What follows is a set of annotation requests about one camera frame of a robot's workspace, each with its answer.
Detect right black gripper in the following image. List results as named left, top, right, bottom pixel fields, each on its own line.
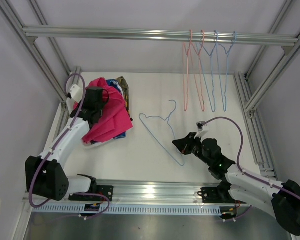
left=172, top=132, right=212, bottom=167

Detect pink trousers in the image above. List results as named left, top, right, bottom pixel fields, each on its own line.
left=77, top=77, right=133, bottom=144

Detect blue white patterned trousers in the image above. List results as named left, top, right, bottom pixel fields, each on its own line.
left=91, top=78, right=128, bottom=147

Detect yellow grey camouflage trousers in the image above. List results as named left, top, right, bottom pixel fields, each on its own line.
left=116, top=76, right=130, bottom=116

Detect blue hanger of camouflage trousers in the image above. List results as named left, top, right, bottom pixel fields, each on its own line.
left=194, top=30, right=216, bottom=113

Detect light blue wire hanger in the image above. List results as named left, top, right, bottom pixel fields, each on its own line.
left=216, top=31, right=237, bottom=113

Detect pink hanger of orange trousers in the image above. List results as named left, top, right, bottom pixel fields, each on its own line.
left=188, top=30, right=205, bottom=112

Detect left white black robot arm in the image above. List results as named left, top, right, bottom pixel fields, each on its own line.
left=25, top=86, right=110, bottom=201

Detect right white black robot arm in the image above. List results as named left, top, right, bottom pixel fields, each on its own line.
left=172, top=132, right=300, bottom=236

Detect white plastic basket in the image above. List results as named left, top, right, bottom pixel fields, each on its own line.
left=83, top=141, right=106, bottom=149

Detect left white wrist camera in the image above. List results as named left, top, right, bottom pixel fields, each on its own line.
left=66, top=84, right=83, bottom=112

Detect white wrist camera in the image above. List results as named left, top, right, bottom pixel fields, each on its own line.
left=194, top=121, right=209, bottom=138
left=66, top=84, right=83, bottom=112

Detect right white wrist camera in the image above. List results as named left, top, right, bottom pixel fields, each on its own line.
left=194, top=121, right=209, bottom=138

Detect aluminium frame left posts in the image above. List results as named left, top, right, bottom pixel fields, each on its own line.
left=0, top=0, right=72, bottom=139

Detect aluminium frame posts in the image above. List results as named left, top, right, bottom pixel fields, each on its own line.
left=234, top=0, right=300, bottom=181
left=0, top=0, right=72, bottom=139

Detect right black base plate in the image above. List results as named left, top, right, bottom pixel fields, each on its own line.
left=197, top=187, right=235, bottom=204

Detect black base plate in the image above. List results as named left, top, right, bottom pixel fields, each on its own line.
left=197, top=187, right=235, bottom=204
left=68, top=185, right=114, bottom=202

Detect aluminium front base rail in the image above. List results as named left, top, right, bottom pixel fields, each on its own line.
left=21, top=177, right=296, bottom=207

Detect aluminium frame right posts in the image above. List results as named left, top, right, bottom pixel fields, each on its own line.
left=234, top=0, right=300, bottom=181

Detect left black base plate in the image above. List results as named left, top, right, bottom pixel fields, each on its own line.
left=68, top=185, right=114, bottom=202

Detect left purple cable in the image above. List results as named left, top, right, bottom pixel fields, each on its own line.
left=28, top=73, right=110, bottom=221

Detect aluminium hanging rail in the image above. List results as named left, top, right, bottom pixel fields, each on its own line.
left=22, top=25, right=298, bottom=47

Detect white slotted cable duct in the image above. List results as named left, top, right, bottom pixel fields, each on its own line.
left=33, top=203, right=221, bottom=216

